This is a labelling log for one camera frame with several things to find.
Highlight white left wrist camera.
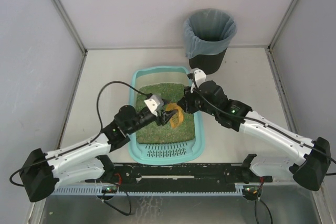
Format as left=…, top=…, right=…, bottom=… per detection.
left=144, top=94, right=164, bottom=116

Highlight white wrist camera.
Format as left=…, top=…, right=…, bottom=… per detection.
left=144, top=94, right=164, bottom=116
left=187, top=68, right=206, bottom=92

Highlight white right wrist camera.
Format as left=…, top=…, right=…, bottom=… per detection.
left=187, top=68, right=206, bottom=92

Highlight black left camera cable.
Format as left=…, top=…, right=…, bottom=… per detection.
left=9, top=81, right=153, bottom=185

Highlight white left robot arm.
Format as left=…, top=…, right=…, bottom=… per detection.
left=19, top=96, right=179, bottom=202

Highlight yellow slotted litter scoop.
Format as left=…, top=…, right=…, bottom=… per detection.
left=165, top=103, right=184, bottom=129

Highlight white slotted cable duct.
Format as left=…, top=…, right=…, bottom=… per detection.
left=52, top=179, right=260, bottom=196

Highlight green cat litter pellets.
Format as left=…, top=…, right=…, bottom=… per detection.
left=136, top=83, right=195, bottom=144

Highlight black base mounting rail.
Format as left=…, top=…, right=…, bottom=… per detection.
left=100, top=163, right=262, bottom=184

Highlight blue trash bag liner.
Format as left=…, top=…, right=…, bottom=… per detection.
left=183, top=8, right=237, bottom=59

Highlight black trash bin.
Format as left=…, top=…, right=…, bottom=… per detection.
left=188, top=48, right=227, bottom=75

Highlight teal plastic litter box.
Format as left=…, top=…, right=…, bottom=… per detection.
left=129, top=66, right=205, bottom=165

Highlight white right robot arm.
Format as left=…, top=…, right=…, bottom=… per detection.
left=177, top=81, right=334, bottom=191

